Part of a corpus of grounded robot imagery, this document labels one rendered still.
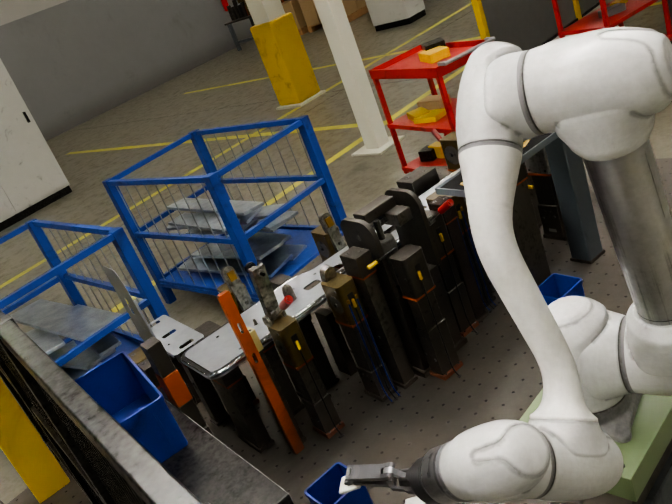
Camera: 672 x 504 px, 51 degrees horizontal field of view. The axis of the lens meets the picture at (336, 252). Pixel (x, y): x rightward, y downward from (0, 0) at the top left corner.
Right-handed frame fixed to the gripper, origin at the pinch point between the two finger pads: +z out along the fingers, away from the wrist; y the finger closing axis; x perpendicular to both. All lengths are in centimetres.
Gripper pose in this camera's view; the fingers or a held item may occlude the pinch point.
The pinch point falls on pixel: (377, 496)
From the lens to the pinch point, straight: 134.7
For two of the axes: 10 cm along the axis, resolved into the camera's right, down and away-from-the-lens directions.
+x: -1.9, 8.2, -5.5
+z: -4.5, 4.2, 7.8
